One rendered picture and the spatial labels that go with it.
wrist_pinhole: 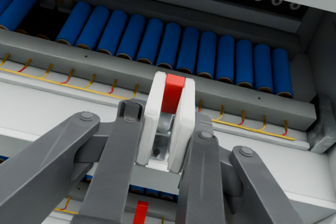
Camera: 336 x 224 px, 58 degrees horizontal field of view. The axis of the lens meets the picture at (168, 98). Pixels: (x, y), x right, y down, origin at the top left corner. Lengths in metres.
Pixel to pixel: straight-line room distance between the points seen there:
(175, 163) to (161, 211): 0.26
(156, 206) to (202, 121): 0.25
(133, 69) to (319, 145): 0.18
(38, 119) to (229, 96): 0.17
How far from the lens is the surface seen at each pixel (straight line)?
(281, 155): 0.30
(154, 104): 0.15
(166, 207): 0.41
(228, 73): 0.31
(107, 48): 0.30
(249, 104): 0.29
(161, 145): 0.26
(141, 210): 0.35
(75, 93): 0.29
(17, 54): 0.32
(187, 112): 0.15
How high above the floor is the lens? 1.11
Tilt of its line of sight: 33 degrees down
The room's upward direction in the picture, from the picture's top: 14 degrees clockwise
